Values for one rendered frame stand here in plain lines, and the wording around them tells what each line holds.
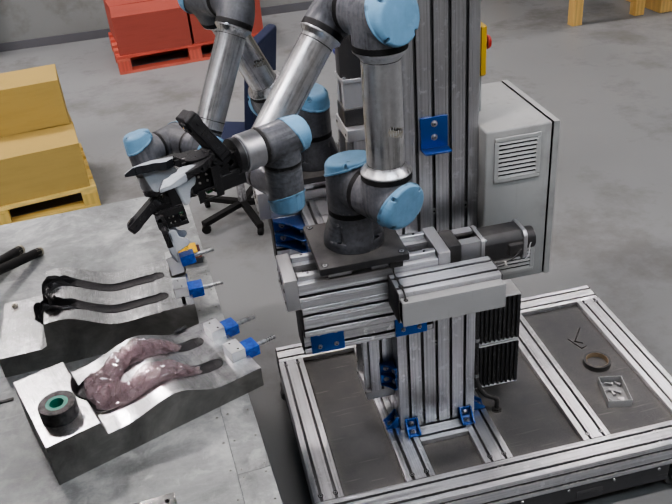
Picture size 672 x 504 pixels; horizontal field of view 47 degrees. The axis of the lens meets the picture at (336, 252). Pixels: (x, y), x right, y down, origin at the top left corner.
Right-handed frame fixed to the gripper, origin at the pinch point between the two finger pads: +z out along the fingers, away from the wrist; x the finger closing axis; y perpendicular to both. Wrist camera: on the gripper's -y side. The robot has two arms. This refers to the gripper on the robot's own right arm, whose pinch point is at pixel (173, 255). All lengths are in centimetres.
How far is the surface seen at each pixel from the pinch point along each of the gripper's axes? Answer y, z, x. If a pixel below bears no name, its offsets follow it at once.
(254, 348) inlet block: 11.9, 14.8, -38.4
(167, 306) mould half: -5.4, 6.6, -16.2
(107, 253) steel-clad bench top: -20.9, 6.1, 35.7
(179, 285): -0.8, 3.9, -12.1
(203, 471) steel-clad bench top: -7, 23, -66
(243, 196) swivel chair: 35, 60, 198
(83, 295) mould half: -25.3, -0.3, -6.5
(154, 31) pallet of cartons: 26, -2, 487
